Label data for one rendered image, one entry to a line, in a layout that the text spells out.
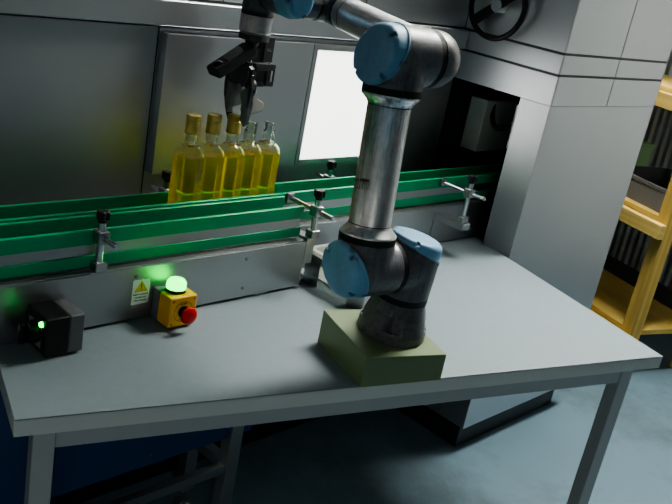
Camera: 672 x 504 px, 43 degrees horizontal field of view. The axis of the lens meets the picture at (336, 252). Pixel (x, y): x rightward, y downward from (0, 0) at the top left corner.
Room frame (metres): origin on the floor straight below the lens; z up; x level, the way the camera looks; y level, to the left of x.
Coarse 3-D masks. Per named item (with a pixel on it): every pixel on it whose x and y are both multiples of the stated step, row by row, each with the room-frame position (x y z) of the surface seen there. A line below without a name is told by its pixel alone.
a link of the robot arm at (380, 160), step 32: (384, 32) 1.61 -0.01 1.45; (416, 32) 1.64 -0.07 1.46; (384, 64) 1.59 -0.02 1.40; (416, 64) 1.62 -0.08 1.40; (384, 96) 1.60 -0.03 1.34; (416, 96) 1.62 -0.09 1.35; (384, 128) 1.61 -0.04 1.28; (384, 160) 1.60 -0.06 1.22; (384, 192) 1.60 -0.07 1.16; (352, 224) 1.61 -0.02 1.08; (384, 224) 1.60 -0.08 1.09; (352, 256) 1.56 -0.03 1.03; (384, 256) 1.59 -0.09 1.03; (352, 288) 1.55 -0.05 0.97; (384, 288) 1.60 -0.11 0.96
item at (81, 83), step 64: (0, 0) 1.71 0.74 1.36; (64, 0) 1.81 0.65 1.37; (128, 0) 1.93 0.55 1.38; (192, 0) 2.08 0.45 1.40; (384, 0) 2.57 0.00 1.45; (448, 0) 2.79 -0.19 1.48; (0, 64) 1.74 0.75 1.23; (64, 64) 1.84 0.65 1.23; (128, 64) 1.96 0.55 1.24; (0, 128) 1.74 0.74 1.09; (64, 128) 1.85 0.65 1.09; (128, 128) 1.97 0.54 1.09; (448, 128) 2.91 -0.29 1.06; (0, 192) 1.75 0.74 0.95; (64, 192) 1.86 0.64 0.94; (128, 192) 1.99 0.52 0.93
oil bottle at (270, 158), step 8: (264, 144) 2.08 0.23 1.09; (272, 144) 2.09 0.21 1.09; (264, 152) 2.07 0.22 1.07; (272, 152) 2.08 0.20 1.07; (264, 160) 2.07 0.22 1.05; (272, 160) 2.09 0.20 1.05; (264, 168) 2.07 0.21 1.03; (272, 168) 2.09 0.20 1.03; (264, 176) 2.07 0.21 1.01; (272, 176) 2.09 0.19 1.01; (264, 184) 2.08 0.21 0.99; (272, 184) 2.10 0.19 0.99; (256, 192) 2.07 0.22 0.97; (264, 192) 2.08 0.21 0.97; (272, 192) 2.10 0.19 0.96
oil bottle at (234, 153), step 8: (224, 144) 2.00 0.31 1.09; (232, 144) 2.00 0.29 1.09; (224, 152) 1.99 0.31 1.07; (232, 152) 1.99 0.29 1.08; (240, 152) 2.00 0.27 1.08; (224, 160) 1.98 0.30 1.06; (232, 160) 1.99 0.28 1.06; (240, 160) 2.00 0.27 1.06; (224, 168) 1.98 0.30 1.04; (232, 168) 1.99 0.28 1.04; (240, 168) 2.01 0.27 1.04; (224, 176) 1.98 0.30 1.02; (232, 176) 1.99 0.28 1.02; (240, 176) 2.01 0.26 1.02; (224, 184) 1.98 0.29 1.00; (232, 184) 1.99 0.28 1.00; (240, 184) 2.01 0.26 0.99; (224, 192) 1.98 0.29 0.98; (232, 192) 2.00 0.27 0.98
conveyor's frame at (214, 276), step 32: (320, 224) 2.20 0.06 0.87; (416, 224) 2.51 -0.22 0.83; (480, 224) 2.77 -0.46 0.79; (192, 256) 1.78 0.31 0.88; (224, 256) 1.84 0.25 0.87; (256, 256) 1.91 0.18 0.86; (288, 256) 1.99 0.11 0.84; (0, 288) 1.45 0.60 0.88; (32, 288) 1.49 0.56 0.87; (64, 288) 1.54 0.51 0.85; (96, 288) 1.60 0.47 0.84; (128, 288) 1.65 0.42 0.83; (192, 288) 1.78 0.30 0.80; (224, 288) 1.85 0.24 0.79; (256, 288) 1.92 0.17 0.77; (0, 320) 1.45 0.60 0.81; (96, 320) 1.60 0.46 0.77
